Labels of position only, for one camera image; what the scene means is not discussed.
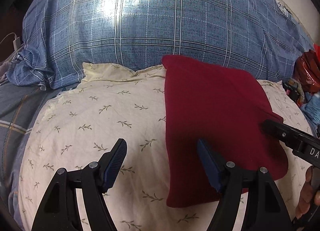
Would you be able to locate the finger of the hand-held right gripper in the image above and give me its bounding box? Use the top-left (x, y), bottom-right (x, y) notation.
top-left (261, 119), bottom-right (304, 147)

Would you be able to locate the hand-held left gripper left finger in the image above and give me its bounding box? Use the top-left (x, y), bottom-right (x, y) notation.
top-left (31, 138), bottom-right (127, 231)

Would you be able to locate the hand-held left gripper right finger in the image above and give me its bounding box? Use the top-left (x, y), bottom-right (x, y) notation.
top-left (197, 138), bottom-right (293, 231)

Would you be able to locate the red garment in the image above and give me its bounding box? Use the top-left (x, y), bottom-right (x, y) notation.
top-left (162, 55), bottom-right (289, 208)

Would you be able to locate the person's right hand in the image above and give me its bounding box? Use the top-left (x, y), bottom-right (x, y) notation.
top-left (296, 166), bottom-right (318, 222)

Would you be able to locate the blue plastic bag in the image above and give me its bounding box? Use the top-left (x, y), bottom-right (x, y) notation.
top-left (300, 92), bottom-right (320, 132)

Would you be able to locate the cream leaf-print pillow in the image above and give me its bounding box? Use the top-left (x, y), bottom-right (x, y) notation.
top-left (19, 62), bottom-right (317, 231)

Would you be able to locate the dark printed packet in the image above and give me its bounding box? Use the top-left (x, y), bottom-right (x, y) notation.
top-left (282, 77), bottom-right (305, 105)

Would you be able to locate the red plastic bag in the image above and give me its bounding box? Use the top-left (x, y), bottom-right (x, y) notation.
top-left (292, 45), bottom-right (320, 93)

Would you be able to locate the grey-blue striped bedsheet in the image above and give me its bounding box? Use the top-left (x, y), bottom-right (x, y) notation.
top-left (0, 81), bottom-right (75, 221)

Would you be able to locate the blue plaid pillow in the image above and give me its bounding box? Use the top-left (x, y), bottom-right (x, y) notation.
top-left (7, 0), bottom-right (314, 90)

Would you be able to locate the white charger cable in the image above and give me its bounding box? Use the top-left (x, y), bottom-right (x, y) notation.
top-left (0, 33), bottom-right (17, 45)

